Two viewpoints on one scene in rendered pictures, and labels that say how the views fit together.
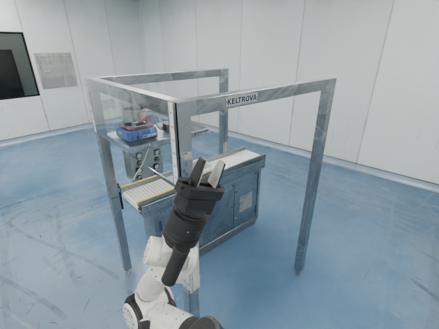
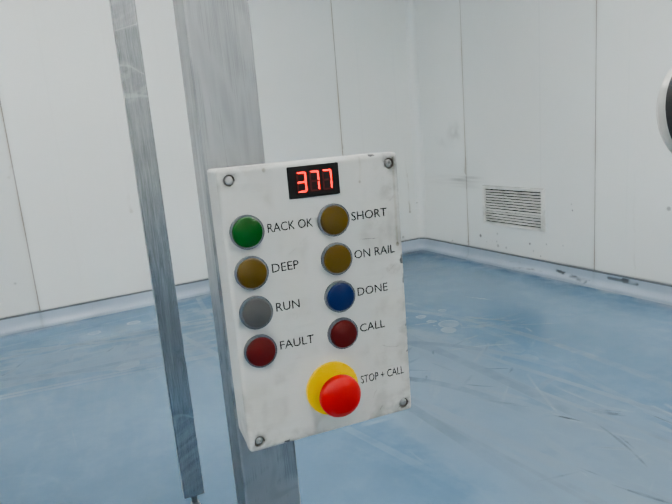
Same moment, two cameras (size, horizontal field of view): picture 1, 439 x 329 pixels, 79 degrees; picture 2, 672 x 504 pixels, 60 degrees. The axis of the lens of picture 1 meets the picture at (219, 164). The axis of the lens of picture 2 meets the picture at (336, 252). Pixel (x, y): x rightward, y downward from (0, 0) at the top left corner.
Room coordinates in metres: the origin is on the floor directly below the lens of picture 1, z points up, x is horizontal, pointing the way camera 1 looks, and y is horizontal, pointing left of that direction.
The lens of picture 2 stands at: (0.69, 0.66, 1.10)
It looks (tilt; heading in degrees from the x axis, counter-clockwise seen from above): 12 degrees down; 290
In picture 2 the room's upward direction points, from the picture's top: 5 degrees counter-clockwise
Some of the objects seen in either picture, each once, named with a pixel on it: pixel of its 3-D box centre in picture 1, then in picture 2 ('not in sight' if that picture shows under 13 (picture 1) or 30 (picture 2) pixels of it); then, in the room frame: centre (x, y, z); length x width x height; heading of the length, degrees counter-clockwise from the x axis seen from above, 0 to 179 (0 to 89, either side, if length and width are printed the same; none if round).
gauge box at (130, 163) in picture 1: (144, 160); not in sight; (1.58, 0.49, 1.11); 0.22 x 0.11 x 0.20; 131
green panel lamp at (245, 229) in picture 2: not in sight; (247, 232); (0.93, 0.23, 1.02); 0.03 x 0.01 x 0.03; 41
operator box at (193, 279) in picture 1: (183, 257); (313, 294); (0.90, 0.16, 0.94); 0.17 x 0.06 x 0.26; 41
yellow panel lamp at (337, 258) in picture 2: not in sight; (337, 259); (0.87, 0.17, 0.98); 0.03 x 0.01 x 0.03; 41
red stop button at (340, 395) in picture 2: not in sight; (334, 390); (0.88, 0.19, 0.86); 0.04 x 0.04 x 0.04; 41
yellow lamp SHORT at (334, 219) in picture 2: not in sight; (334, 220); (0.87, 0.17, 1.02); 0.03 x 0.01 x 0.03; 41
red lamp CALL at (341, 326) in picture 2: not in sight; (343, 333); (0.87, 0.17, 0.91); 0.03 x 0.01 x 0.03; 41
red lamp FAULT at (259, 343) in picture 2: not in sight; (261, 351); (0.93, 0.23, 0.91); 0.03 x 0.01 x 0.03; 41
